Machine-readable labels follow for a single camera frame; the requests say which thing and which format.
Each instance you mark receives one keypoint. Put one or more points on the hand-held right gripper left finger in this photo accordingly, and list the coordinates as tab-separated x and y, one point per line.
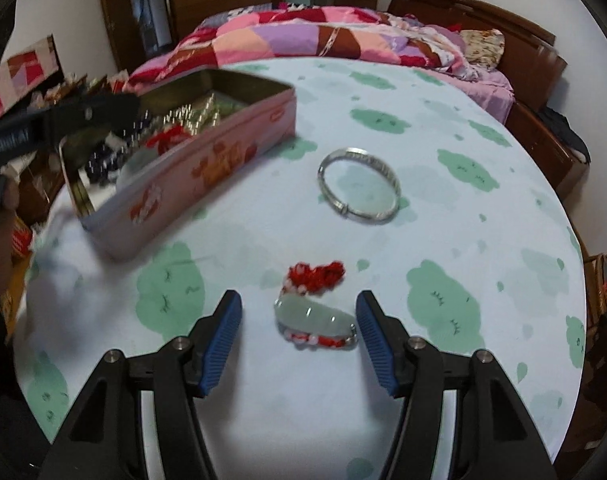
223	340

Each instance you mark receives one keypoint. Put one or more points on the dark folded clothes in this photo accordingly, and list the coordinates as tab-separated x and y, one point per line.
566	132

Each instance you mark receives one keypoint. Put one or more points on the red and white box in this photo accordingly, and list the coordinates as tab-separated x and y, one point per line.
23	70

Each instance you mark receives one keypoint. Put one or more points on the wicker chair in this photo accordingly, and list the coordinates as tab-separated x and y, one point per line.
596	280

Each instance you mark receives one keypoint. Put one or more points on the cloud printed tablecloth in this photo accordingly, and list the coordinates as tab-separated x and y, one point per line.
433	210

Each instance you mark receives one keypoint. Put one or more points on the wooden wardrobe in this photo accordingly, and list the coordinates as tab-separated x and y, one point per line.
208	0

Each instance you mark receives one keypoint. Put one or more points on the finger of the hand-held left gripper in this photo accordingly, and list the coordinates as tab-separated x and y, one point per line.
98	110

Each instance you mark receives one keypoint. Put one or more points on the pink rectangular tin box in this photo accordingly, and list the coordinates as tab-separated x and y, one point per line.
208	170

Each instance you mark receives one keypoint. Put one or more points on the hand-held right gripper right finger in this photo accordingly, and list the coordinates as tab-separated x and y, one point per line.
378	340

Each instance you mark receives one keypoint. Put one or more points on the wooden bed frame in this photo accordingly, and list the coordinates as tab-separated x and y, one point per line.
528	55

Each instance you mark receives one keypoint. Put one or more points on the bed with pink sheet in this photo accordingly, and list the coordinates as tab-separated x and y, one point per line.
493	95

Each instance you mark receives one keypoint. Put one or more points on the floral pillow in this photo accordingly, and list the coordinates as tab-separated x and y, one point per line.
483	47

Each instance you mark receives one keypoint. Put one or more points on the pile of snack packets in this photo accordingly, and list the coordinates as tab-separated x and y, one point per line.
78	85

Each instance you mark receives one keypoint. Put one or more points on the patchwork quilt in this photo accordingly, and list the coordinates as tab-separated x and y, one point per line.
283	40

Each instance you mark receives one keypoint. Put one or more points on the wooden nightstand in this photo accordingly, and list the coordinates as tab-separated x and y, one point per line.
538	145

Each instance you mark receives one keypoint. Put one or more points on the orange cardboard box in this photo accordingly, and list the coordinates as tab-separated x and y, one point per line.
18	245

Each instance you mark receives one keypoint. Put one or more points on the silver bangle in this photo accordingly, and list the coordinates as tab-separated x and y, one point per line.
371	158

